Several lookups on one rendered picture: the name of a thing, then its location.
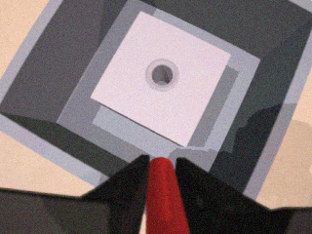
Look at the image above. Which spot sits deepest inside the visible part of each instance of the white square plate with hole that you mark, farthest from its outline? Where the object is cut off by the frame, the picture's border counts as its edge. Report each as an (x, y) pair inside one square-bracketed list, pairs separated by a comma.
[(154, 51)]

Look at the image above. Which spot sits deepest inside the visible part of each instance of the grey open box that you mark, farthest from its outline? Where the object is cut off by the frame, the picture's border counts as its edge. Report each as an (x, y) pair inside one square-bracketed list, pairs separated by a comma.
[(45, 92)]

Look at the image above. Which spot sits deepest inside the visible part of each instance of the red peg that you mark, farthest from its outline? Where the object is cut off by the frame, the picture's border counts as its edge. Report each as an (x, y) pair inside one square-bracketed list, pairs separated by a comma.
[(164, 212)]

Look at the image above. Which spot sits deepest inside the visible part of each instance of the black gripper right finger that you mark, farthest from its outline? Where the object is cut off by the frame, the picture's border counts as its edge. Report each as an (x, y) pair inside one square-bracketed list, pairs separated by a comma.
[(213, 207)]

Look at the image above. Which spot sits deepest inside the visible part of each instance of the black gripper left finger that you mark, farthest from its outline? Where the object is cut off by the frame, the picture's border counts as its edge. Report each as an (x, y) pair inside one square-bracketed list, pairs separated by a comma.
[(113, 207)]

